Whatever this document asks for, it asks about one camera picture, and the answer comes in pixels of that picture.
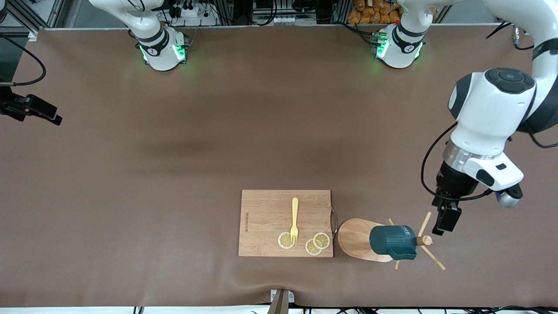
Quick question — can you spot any wooden mug tree rack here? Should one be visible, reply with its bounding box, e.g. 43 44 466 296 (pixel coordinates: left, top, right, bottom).
337 212 446 271

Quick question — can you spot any orange packaged goods pile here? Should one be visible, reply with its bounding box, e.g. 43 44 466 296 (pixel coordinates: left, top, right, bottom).
347 0 404 24

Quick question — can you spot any metal table clamp bracket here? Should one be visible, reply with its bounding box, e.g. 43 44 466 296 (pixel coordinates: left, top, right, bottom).
267 289 296 314

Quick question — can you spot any dark electronics unit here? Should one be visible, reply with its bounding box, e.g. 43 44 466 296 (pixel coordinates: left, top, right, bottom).
253 0 306 26

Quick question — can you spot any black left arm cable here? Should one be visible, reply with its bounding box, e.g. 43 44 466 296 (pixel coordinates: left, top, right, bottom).
421 20 558 202

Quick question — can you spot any dark teal mug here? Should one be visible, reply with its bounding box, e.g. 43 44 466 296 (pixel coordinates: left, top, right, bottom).
369 225 418 261

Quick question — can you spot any bamboo cutting board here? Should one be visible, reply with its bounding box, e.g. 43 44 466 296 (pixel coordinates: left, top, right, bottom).
238 190 334 258

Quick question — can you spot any yellow plastic fork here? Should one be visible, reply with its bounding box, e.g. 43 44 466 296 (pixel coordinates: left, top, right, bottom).
290 197 300 244

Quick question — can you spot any brown table mat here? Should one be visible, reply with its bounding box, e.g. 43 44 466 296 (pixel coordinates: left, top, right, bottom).
0 24 558 308

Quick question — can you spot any white power strip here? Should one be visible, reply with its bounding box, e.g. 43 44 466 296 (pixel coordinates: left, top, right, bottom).
168 0 218 27

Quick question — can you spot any aluminium frame strut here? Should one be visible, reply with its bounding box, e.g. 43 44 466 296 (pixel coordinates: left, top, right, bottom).
0 0 66 35

